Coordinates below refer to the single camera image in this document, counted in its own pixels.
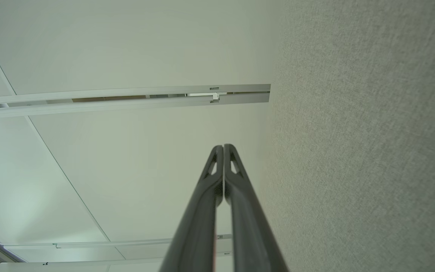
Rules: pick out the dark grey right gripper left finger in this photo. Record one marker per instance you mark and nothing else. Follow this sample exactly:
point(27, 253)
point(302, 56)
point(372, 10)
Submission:
point(196, 226)

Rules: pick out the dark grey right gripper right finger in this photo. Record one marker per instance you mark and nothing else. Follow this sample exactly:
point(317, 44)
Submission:
point(251, 234)

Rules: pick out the grey fabric sofa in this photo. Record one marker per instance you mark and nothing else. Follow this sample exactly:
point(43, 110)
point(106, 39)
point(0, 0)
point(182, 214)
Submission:
point(372, 151)

